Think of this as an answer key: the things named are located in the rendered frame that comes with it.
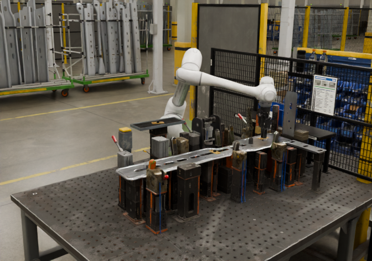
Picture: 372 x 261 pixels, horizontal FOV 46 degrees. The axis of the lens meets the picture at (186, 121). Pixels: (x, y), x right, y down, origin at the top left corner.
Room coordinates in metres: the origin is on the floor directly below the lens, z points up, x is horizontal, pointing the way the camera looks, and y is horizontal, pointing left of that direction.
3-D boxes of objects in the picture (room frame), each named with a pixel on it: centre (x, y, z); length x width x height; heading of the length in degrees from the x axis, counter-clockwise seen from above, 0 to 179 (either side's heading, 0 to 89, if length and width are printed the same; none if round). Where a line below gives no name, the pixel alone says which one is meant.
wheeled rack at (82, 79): (10.68, 1.99, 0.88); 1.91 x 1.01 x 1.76; 134
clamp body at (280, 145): (2.85, -0.65, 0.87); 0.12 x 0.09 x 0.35; 38
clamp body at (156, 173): (2.26, 0.16, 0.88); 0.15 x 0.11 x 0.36; 38
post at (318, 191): (2.84, -0.92, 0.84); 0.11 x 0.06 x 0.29; 38
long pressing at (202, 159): (2.74, -0.18, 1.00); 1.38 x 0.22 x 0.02; 128
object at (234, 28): (5.64, -0.51, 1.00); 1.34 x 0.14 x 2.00; 42
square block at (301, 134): (3.11, -0.86, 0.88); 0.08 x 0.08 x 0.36; 38
